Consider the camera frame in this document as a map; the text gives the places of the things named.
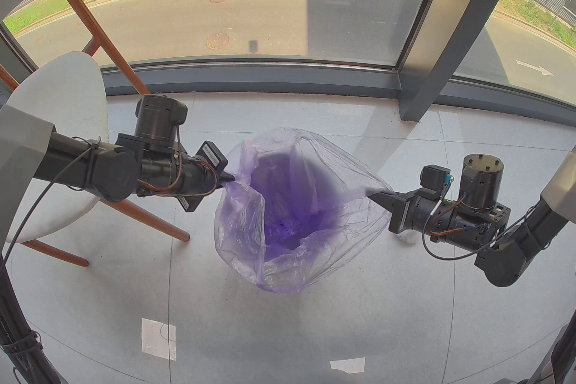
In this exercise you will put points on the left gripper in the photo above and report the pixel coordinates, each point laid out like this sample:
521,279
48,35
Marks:
198,175

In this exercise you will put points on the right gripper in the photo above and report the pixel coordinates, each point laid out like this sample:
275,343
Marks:
418,215

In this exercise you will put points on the purple plastic bag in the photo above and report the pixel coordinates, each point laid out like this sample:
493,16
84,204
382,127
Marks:
288,202

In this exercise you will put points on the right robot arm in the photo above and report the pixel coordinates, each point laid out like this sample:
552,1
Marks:
499,265

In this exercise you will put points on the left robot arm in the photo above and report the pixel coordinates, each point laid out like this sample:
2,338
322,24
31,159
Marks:
112,170

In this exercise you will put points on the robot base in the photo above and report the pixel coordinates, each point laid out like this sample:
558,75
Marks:
544,373

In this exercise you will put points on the crumpled white paper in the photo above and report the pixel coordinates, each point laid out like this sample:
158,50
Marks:
406,237

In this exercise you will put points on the white chair with wooden legs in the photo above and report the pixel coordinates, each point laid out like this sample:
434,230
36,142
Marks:
67,94

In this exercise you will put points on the window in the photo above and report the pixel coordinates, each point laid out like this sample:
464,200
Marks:
270,13

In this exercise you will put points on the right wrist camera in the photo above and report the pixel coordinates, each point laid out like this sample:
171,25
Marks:
434,179

